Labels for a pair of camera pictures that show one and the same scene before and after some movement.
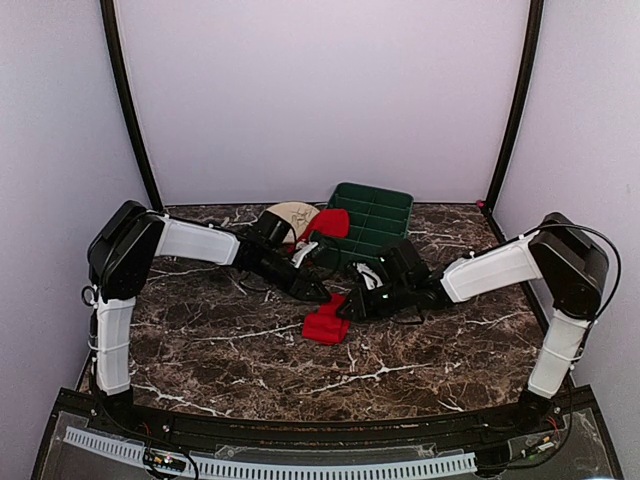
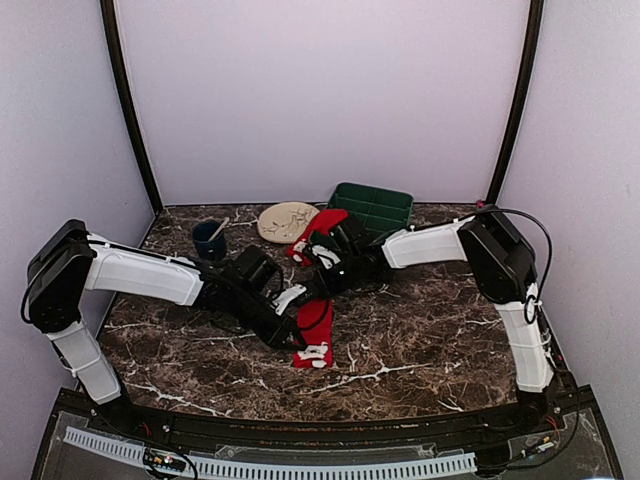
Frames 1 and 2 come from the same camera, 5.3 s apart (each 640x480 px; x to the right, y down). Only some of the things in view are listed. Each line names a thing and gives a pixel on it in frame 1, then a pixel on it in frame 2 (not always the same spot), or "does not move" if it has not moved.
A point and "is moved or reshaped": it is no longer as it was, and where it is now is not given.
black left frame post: [130, 102] does not move
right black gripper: [363, 307] -> [329, 288]
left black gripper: [302, 283] -> [277, 335]
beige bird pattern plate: [296, 214] does not move
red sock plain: [327, 326] is moved or reshaped
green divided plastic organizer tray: [377, 217] does not move
